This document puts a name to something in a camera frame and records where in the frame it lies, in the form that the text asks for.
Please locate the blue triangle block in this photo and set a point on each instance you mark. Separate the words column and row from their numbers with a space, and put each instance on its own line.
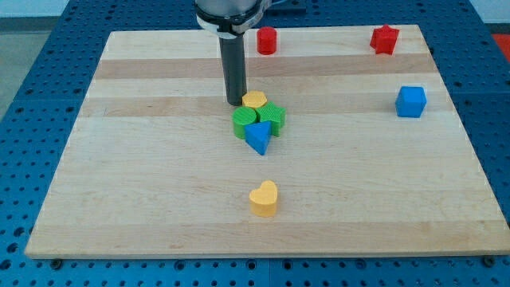
column 258, row 135

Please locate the red star block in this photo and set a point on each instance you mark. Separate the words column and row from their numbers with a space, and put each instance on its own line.
column 383, row 39

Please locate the yellow heart block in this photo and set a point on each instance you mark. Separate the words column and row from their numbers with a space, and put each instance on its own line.
column 263, row 200

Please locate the light wooden board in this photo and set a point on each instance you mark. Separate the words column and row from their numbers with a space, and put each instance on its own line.
column 152, row 168

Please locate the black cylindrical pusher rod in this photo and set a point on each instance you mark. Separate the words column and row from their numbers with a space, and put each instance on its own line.
column 233, row 64

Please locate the green cylinder block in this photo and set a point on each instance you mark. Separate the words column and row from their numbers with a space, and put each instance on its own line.
column 242, row 117

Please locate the green star block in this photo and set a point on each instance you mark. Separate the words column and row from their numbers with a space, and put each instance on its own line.
column 274, row 114

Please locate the yellow hexagon block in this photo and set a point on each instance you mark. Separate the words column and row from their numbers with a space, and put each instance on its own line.
column 254, row 99

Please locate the blue cube block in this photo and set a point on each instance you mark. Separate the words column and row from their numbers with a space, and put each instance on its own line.
column 410, row 102

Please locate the red cylinder block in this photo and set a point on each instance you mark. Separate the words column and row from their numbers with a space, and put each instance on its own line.
column 267, row 40

